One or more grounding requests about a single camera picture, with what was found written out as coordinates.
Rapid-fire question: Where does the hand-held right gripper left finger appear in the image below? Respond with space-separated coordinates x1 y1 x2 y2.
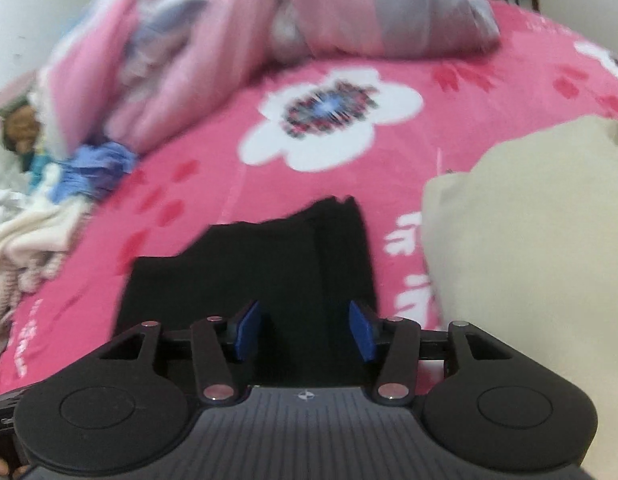
98 300 262 406

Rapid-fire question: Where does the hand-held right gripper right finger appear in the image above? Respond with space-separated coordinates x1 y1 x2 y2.
348 300 515 407

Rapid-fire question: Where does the black printed t-shirt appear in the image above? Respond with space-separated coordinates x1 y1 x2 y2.
111 195 380 388

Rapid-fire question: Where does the pink floral bed blanket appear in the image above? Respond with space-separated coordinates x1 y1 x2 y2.
0 0 618 396

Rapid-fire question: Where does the beige folded garment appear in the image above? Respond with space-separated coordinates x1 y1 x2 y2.
420 115 618 480

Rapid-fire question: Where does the white fleece blanket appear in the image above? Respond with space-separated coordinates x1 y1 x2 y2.
0 165 90 261

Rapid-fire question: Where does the blue shirt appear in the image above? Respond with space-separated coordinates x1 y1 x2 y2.
54 140 140 206

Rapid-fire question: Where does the white thin cloth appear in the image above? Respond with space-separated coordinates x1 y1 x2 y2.
0 135 24 201

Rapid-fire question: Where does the pink patterned quilt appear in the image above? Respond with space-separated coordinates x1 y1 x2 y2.
36 0 502 156

